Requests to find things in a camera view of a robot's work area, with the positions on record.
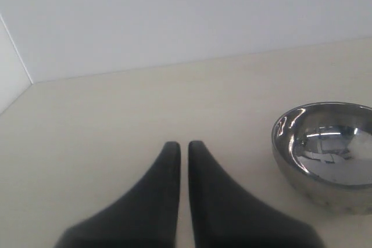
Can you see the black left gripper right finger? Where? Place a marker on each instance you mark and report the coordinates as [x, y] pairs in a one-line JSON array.
[[224, 214]]

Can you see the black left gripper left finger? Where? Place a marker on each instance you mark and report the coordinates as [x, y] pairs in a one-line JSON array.
[[146, 216]]

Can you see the stainless steel bowl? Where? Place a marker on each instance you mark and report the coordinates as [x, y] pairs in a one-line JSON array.
[[323, 149]]

